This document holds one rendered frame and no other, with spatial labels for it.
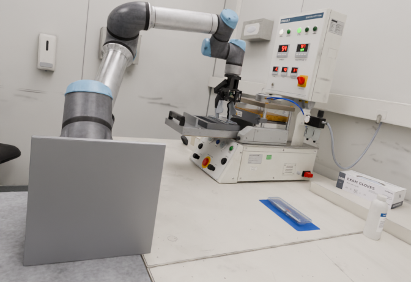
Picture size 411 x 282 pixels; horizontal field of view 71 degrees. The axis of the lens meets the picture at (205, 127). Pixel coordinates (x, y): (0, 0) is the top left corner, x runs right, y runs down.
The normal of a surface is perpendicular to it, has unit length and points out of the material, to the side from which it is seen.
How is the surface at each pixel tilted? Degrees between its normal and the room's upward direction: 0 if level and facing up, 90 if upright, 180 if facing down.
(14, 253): 0
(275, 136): 90
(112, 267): 0
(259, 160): 90
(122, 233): 90
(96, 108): 49
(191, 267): 0
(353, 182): 90
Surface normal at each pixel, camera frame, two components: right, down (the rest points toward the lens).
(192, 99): 0.44, 0.22
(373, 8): -0.88, -0.07
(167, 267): 0.16, -0.97
